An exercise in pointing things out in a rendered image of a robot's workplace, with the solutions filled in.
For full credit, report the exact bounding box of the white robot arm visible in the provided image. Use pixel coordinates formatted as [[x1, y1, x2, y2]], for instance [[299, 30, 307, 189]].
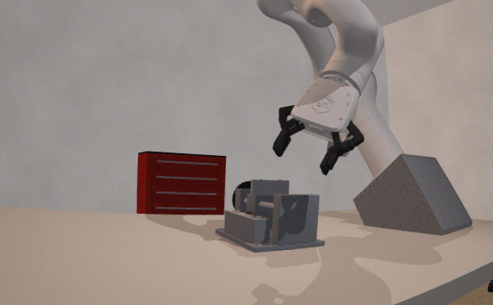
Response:
[[256, 0, 405, 182]]

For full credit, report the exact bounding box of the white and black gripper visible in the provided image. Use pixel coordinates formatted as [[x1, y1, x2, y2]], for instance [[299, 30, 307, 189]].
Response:
[[272, 74, 364, 176]]

